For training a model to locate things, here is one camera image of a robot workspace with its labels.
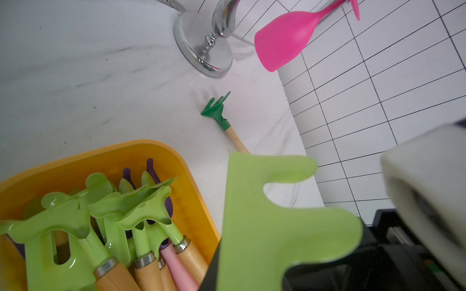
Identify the silver metal glass rack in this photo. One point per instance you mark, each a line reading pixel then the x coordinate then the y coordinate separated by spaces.
pixel 203 40

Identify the light green leaf rake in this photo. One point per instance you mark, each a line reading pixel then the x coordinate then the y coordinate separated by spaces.
pixel 153 208

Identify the dark green claw rake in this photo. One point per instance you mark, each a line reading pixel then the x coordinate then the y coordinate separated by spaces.
pixel 214 109

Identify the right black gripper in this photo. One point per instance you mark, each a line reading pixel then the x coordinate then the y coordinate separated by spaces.
pixel 389 258

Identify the pink plastic wine glass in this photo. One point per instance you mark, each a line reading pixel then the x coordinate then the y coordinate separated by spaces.
pixel 286 36

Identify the light green fork wooden handle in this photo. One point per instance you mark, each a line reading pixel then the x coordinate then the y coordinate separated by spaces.
pixel 45 274

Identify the yellow plastic storage box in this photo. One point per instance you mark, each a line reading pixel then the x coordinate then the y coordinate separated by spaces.
pixel 21 197

